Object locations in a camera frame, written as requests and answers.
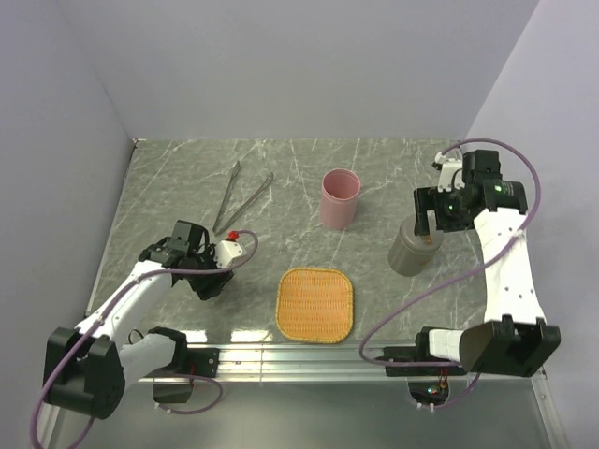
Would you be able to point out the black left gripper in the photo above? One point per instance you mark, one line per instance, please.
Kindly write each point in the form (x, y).
(212, 285)

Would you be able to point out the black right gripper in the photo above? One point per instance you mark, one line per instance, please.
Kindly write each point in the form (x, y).
(428, 198)

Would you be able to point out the grey container lid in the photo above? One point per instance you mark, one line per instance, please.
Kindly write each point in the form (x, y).
(426, 244)

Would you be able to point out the grey cylindrical container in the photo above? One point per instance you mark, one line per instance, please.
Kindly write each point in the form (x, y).
(406, 263)

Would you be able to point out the metal food tongs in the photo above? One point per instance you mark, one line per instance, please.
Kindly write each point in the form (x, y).
(226, 216)

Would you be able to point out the pink cylindrical container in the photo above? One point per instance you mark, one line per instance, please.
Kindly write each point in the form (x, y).
(340, 190)

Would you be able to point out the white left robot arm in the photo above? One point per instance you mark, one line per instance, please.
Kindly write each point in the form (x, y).
(89, 367)

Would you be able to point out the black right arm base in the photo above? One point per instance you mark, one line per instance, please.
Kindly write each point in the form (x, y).
(428, 383)

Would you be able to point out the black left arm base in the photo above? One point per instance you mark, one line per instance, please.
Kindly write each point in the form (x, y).
(174, 386)

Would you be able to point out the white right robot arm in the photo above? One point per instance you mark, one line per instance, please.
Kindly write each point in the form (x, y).
(514, 338)

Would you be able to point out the woven bamboo tray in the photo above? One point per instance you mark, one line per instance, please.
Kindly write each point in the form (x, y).
(315, 305)

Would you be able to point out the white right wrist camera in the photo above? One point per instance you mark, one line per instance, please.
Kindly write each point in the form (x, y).
(449, 165)

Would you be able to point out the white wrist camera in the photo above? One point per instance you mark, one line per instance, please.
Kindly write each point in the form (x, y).
(228, 251)
(449, 165)

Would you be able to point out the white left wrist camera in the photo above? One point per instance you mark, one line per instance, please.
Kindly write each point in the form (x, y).
(228, 251)

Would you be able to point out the aluminium table edge rail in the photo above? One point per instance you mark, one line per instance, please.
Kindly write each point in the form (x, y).
(294, 363)

